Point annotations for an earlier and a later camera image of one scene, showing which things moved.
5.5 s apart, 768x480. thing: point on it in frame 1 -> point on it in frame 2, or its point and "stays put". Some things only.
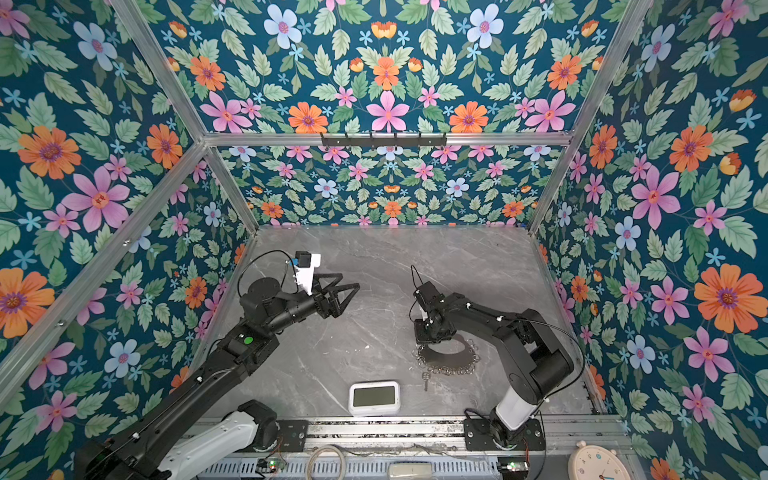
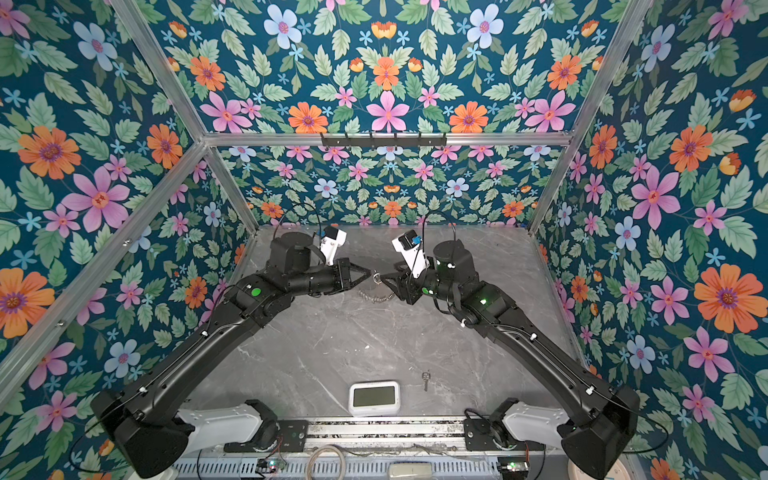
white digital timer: x=374 y=398 stays put
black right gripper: x=420 y=336 -> x=407 y=285
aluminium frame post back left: x=148 y=44 stays put
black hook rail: x=394 y=139 stays put
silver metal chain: x=454 y=356 -> x=376 y=278
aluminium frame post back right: x=629 y=22 stays put
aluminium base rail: x=568 y=433 stays put
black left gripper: x=332 y=305 -> x=345 y=274
